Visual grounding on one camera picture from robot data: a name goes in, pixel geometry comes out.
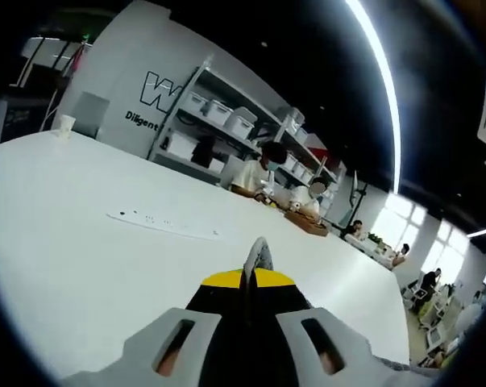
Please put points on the grey towel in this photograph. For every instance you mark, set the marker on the grey towel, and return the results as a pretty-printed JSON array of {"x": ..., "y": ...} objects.
[{"x": 260, "y": 254}]

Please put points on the green plant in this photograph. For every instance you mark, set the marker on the green plant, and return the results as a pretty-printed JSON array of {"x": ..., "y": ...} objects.
[{"x": 375, "y": 238}]

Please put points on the wooden tray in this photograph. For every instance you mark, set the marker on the wooden tray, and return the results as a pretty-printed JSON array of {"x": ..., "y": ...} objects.
[{"x": 307, "y": 225}]

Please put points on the black bag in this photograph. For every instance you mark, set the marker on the black bag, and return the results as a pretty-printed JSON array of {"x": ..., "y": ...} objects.
[{"x": 203, "y": 150}]

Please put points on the white cardboard box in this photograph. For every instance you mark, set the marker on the white cardboard box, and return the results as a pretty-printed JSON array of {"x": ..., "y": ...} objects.
[{"x": 181, "y": 145}]

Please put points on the white paper cup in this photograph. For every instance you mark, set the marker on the white paper cup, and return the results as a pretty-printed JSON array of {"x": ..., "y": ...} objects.
[{"x": 65, "y": 127}]

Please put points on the grey chair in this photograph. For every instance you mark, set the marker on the grey chair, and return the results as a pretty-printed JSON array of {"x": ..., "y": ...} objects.
[{"x": 89, "y": 115}]

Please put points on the row of white storage boxes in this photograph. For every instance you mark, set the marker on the row of white storage boxes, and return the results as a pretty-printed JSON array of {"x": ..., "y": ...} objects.
[{"x": 218, "y": 111}]

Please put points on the grey metal shelf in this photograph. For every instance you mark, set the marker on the grey metal shelf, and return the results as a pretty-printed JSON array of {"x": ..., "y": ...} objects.
[{"x": 242, "y": 98}]

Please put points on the long ceiling light strip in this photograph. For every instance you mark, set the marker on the long ceiling light strip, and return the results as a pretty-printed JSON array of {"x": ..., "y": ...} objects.
[{"x": 381, "y": 72}]

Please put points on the pink hanging cloth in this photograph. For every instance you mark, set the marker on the pink hanging cloth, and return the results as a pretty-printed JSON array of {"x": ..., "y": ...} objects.
[{"x": 77, "y": 61}]

